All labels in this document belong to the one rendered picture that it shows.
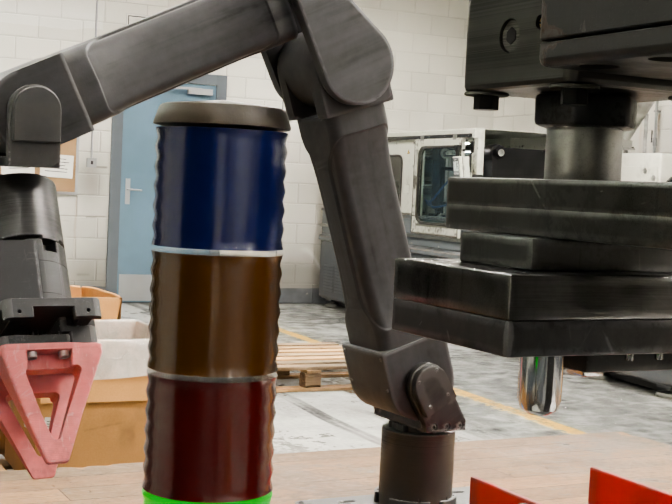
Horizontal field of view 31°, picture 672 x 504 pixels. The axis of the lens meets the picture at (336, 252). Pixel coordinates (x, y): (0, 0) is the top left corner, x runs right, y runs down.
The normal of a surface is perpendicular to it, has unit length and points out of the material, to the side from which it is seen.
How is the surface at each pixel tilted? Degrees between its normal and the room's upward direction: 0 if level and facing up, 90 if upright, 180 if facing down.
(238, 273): 76
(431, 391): 90
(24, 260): 61
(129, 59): 84
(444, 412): 90
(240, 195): 104
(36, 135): 90
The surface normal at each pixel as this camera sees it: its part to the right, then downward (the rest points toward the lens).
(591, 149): -0.01, 0.05
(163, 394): -0.57, -0.23
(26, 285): 0.44, -0.43
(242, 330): 0.51, -0.18
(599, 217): -0.89, -0.02
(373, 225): 0.44, 0.08
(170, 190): -0.69, 0.25
